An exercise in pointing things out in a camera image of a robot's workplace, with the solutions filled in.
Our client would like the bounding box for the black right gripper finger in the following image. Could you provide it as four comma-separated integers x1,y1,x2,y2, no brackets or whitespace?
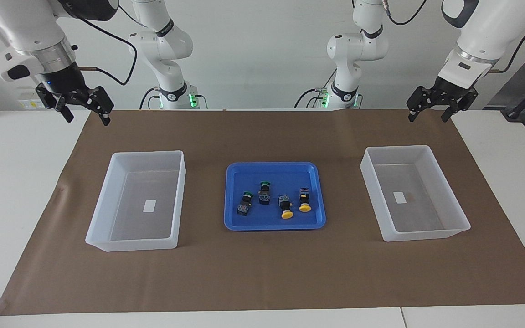
78,86,115,126
36,86,75,123

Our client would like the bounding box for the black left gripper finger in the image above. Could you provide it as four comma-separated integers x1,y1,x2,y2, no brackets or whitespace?
406,86,437,123
441,88,479,123

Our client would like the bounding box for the translucent white plastic box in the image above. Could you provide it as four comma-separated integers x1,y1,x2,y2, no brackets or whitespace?
85,150,186,252
360,145,471,242

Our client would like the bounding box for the blue plastic tray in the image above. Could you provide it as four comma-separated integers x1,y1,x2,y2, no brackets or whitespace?
224,162,327,231

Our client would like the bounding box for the brown table mat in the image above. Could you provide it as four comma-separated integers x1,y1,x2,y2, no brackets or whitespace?
0,109,525,316

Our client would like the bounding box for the white wall socket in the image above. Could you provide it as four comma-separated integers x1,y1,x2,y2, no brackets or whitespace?
18,88,46,110

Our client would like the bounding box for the black base cable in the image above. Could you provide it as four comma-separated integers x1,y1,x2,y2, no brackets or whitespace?
293,86,331,109
139,88,155,110

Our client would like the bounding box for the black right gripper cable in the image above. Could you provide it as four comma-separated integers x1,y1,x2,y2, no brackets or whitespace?
73,5,139,87

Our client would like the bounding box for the black arm joint cable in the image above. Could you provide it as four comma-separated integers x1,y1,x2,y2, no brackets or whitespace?
382,0,428,26

